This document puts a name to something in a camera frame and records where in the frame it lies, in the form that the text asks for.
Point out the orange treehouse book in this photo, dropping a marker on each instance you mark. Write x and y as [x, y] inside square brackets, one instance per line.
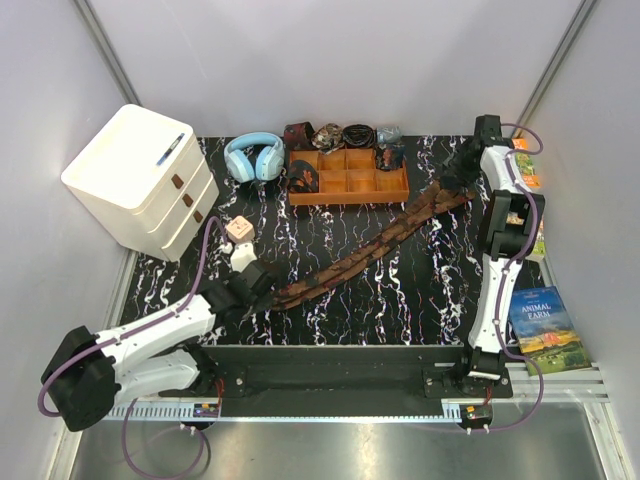
[526, 165]

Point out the brown patterned rolled tie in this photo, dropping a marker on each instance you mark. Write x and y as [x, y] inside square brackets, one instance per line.
[328, 138]

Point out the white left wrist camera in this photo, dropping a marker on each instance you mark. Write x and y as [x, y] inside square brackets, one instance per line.
[241, 254]

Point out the aluminium front rail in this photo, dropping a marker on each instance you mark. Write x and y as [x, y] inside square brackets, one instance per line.
[419, 400]

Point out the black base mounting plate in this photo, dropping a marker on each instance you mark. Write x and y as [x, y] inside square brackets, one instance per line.
[331, 367]

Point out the white three-drawer cabinet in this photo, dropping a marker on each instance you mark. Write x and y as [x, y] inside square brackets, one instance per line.
[155, 210]

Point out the dark floral rolled tie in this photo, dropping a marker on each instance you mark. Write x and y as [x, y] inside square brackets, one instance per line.
[390, 156]

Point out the blue Animal Farm book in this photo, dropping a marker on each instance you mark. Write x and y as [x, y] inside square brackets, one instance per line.
[545, 332]

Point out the green treehouse book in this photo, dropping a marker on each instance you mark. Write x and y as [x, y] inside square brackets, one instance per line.
[538, 251]

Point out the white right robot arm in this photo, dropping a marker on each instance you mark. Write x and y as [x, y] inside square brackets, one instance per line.
[507, 234]

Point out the light blue headphones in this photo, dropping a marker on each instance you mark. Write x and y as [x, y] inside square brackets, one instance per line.
[257, 156]

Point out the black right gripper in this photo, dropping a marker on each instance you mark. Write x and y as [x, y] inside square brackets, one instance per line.
[465, 178]

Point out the blue pen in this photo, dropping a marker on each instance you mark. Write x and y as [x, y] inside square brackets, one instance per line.
[170, 149]

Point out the black marble pattern mat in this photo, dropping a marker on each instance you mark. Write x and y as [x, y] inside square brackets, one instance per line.
[424, 292]

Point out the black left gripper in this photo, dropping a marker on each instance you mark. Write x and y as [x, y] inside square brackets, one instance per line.
[265, 303]

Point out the pink cube power adapter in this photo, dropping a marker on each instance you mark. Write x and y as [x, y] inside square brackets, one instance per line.
[240, 230]

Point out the grey blue rolled tie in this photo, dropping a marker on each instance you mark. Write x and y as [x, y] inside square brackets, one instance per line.
[389, 134]

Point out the dark red rolled tie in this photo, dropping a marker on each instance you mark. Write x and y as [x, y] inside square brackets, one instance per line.
[299, 136]

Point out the black orange-leaf rolled tie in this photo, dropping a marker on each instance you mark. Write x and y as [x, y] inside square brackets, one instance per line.
[302, 178]

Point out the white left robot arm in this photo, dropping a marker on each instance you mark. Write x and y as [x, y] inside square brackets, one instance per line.
[91, 373]

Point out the brown floral long tie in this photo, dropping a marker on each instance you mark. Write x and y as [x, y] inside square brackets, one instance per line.
[435, 200]

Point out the orange compartment tray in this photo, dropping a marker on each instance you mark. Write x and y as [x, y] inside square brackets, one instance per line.
[350, 177]

